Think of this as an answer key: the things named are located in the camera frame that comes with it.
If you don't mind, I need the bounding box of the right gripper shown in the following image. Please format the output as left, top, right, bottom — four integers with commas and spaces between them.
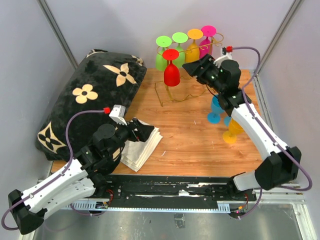
182, 53, 225, 94

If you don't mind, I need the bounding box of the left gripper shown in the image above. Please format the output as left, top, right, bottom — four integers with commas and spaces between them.
105, 116, 154, 157

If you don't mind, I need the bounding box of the red wine glass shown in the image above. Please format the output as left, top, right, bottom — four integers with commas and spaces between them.
162, 49, 180, 87

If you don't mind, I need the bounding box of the green wine glass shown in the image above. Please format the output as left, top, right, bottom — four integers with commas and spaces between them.
172, 32, 189, 68
155, 35, 172, 72

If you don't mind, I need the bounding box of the light blue wine glass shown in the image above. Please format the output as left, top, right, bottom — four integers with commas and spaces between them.
223, 116, 231, 127

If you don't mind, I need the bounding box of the yellow wine glass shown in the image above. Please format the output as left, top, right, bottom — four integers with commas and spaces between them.
222, 118, 244, 144

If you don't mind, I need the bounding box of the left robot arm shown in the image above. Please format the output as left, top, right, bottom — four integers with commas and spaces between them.
8, 118, 155, 235

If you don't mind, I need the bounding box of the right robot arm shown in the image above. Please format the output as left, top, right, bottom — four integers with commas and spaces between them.
182, 54, 302, 200

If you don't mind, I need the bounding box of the back orange wine glass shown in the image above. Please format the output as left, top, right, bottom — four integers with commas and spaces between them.
185, 28, 203, 63

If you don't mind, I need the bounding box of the pink wine glass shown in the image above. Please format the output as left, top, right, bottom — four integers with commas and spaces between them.
199, 25, 217, 59

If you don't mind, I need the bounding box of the folded beige cloth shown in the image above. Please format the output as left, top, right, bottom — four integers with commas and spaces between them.
120, 127, 163, 172

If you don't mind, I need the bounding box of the black floral pillow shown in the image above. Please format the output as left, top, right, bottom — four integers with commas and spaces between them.
35, 49, 147, 161

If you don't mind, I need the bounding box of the gold wire glass rack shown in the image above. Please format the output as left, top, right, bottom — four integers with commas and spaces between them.
154, 31, 224, 107

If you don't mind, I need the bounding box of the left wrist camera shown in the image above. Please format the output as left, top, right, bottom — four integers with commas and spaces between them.
109, 104, 127, 126

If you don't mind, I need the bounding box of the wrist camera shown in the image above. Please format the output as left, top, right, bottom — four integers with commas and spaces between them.
213, 46, 233, 68
109, 104, 127, 126

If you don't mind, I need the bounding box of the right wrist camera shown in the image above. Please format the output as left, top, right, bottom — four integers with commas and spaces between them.
213, 46, 233, 68

